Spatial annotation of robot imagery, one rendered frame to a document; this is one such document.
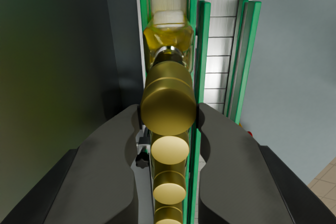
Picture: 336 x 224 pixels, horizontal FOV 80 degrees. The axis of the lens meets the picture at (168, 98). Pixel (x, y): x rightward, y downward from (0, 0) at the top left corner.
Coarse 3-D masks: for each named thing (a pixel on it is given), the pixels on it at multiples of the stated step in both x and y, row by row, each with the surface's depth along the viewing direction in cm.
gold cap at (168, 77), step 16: (160, 64) 14; (176, 64) 14; (160, 80) 12; (176, 80) 12; (144, 96) 11; (160, 96) 11; (176, 96) 11; (192, 96) 12; (144, 112) 12; (160, 112) 12; (176, 112) 12; (192, 112) 12; (160, 128) 12; (176, 128) 12
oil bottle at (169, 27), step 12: (156, 12) 34; (168, 12) 34; (180, 12) 33; (156, 24) 23; (168, 24) 23; (180, 24) 22; (144, 36) 21; (156, 36) 20; (168, 36) 20; (180, 36) 20; (192, 36) 21; (144, 48) 21; (156, 48) 20; (180, 48) 20; (192, 48) 21; (144, 60) 22; (192, 60) 22
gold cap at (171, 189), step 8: (160, 168) 21; (168, 168) 21; (176, 168) 21; (160, 176) 20; (168, 176) 20; (176, 176) 20; (184, 176) 21; (160, 184) 19; (168, 184) 19; (176, 184) 19; (184, 184) 20; (152, 192) 20; (160, 192) 20; (168, 192) 20; (176, 192) 20; (184, 192) 20; (160, 200) 21; (168, 200) 21; (176, 200) 21
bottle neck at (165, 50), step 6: (162, 48) 20; (168, 48) 19; (174, 48) 20; (156, 54) 19; (162, 54) 17; (168, 54) 17; (174, 54) 18; (180, 54) 19; (156, 60) 17; (162, 60) 16; (168, 60) 16; (174, 60) 16; (180, 60) 17
